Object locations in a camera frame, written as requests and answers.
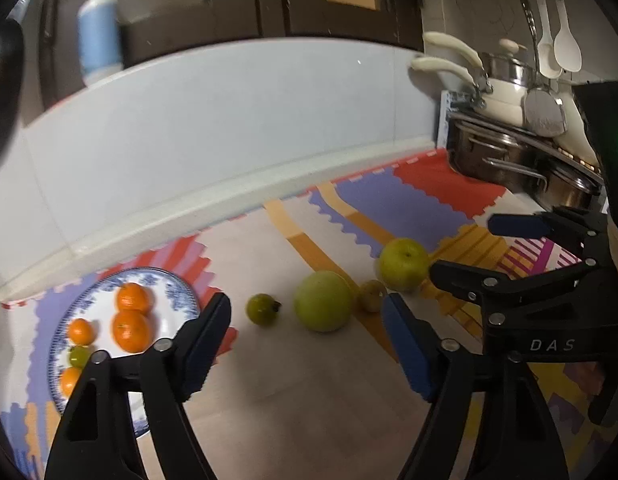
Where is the white ladle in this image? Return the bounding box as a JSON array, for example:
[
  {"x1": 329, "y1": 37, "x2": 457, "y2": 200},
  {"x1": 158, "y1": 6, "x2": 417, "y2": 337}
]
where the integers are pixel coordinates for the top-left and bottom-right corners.
[{"x1": 533, "y1": 0, "x2": 562, "y2": 79}]

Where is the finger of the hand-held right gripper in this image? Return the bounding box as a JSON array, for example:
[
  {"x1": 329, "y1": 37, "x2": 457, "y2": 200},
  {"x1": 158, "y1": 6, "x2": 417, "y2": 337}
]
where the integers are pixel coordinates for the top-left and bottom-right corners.
[
  {"x1": 486, "y1": 205, "x2": 610, "y2": 261},
  {"x1": 428, "y1": 259, "x2": 597, "y2": 328}
]

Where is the white saucepan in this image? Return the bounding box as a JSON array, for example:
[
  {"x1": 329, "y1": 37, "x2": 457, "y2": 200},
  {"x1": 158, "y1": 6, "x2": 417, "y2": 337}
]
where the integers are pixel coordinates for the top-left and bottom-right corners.
[{"x1": 410, "y1": 56, "x2": 530, "y2": 125}]

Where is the dark wooden cabinet door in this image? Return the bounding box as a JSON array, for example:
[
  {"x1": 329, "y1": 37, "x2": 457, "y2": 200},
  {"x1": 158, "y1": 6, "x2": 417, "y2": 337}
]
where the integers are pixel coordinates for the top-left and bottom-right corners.
[
  {"x1": 284, "y1": 0, "x2": 425, "y2": 53},
  {"x1": 39, "y1": 0, "x2": 285, "y2": 111}
]

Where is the white rice paddle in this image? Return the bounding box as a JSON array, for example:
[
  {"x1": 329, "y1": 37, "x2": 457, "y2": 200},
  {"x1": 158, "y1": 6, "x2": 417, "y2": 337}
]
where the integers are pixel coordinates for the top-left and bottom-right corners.
[{"x1": 553, "y1": 0, "x2": 582, "y2": 73}]

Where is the blue white pump bottle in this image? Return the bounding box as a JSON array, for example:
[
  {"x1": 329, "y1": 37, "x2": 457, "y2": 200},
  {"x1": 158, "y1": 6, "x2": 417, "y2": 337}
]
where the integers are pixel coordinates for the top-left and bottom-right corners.
[{"x1": 77, "y1": 0, "x2": 124, "y2": 87}]

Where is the white pot rack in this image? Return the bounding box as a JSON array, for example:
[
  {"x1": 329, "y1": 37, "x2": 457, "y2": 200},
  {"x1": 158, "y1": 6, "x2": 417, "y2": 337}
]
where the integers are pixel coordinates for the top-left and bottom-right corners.
[{"x1": 436, "y1": 90, "x2": 610, "y2": 211}]

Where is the large orange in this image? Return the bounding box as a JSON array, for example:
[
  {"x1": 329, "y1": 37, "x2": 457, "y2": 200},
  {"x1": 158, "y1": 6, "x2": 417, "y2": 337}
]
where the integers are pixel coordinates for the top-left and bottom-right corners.
[
  {"x1": 115, "y1": 282, "x2": 155, "y2": 315},
  {"x1": 111, "y1": 310, "x2": 153, "y2": 353}
]

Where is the pale green apple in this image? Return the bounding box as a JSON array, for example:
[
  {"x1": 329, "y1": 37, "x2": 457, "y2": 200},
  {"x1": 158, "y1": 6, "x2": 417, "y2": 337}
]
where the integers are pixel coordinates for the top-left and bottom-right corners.
[{"x1": 293, "y1": 270, "x2": 355, "y2": 333}]

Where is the steel spatula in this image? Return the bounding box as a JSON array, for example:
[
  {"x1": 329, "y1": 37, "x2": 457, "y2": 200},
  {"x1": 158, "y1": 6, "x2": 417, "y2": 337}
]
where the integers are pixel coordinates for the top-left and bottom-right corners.
[{"x1": 516, "y1": 0, "x2": 567, "y2": 137}]

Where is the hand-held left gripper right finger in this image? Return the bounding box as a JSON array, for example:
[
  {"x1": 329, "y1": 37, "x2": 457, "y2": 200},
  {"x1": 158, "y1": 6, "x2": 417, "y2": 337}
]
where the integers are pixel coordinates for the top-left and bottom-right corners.
[{"x1": 380, "y1": 292, "x2": 570, "y2": 480}]

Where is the white kettle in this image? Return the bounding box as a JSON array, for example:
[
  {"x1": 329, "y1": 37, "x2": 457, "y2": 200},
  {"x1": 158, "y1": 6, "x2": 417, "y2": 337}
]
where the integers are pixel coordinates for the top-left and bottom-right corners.
[{"x1": 559, "y1": 82, "x2": 602, "y2": 166}]

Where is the small orange tangerine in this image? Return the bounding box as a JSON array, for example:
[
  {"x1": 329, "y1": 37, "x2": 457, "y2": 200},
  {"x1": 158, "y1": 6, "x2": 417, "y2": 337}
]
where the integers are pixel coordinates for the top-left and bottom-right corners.
[
  {"x1": 60, "y1": 366, "x2": 84, "y2": 398},
  {"x1": 68, "y1": 318, "x2": 96, "y2": 347}
]

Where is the white-handled steel pot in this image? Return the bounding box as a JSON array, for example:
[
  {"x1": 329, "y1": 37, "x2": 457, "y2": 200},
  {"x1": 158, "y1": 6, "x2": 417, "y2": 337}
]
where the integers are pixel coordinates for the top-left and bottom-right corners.
[{"x1": 423, "y1": 31, "x2": 540, "y2": 88}]

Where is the blue patterned white plate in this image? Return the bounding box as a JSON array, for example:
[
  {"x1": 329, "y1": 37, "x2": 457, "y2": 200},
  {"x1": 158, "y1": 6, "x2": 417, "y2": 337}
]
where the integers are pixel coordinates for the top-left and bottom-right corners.
[{"x1": 48, "y1": 266, "x2": 202, "y2": 438}]

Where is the small brown fruit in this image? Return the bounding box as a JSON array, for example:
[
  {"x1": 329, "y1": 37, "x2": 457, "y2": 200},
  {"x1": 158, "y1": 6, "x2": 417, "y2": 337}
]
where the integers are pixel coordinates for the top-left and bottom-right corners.
[{"x1": 358, "y1": 280, "x2": 388, "y2": 313}]

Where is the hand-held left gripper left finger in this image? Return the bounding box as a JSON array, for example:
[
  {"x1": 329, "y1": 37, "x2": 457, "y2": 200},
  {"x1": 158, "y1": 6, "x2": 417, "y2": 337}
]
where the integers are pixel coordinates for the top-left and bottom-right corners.
[{"x1": 44, "y1": 292, "x2": 233, "y2": 480}]

